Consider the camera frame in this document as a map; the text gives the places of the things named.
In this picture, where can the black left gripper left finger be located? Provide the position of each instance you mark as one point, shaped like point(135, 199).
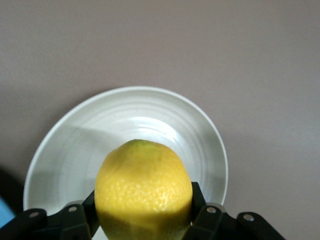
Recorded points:
point(77, 220)

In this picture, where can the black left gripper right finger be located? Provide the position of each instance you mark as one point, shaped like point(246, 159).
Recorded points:
point(205, 222)

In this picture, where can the yellow lemon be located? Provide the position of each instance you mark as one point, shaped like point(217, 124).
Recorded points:
point(143, 190)

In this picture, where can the blue plate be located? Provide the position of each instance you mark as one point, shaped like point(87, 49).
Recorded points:
point(5, 212)

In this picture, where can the off-white plate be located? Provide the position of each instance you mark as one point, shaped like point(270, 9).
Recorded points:
point(140, 120)

